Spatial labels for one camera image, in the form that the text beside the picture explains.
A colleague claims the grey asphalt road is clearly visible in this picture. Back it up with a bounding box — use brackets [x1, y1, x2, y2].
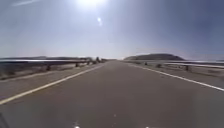
[0, 59, 224, 128]

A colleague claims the dark hill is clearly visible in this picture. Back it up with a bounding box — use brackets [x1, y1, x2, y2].
[123, 53, 177, 62]

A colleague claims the white painted line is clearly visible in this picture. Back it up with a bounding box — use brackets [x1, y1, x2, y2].
[126, 62, 224, 93]

